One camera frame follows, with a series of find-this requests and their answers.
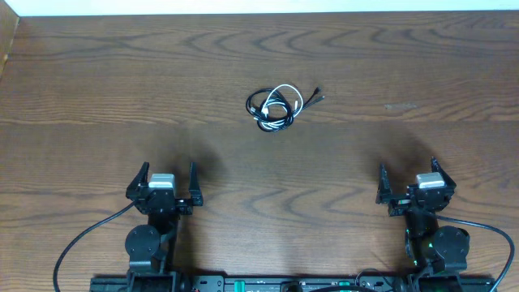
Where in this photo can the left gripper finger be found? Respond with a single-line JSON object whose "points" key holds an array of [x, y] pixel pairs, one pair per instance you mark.
{"points": [[141, 179], [194, 189]]}

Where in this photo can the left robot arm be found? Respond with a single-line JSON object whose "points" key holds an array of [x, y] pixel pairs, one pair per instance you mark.
{"points": [[151, 246]]}

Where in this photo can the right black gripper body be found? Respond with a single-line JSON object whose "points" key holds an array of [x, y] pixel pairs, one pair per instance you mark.
{"points": [[400, 205]]}

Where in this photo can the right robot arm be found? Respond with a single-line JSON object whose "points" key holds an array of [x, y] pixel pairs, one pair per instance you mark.
{"points": [[439, 253]]}

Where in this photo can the cardboard box wall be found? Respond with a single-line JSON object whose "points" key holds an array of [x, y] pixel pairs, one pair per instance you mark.
{"points": [[8, 26]]}

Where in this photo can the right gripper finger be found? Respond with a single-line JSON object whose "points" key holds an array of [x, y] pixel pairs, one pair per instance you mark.
{"points": [[384, 193], [436, 167]]}

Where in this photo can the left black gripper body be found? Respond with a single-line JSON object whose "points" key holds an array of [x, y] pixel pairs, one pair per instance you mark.
{"points": [[163, 201]]}

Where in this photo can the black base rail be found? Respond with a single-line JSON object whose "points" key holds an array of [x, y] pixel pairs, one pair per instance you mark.
{"points": [[219, 283]]}

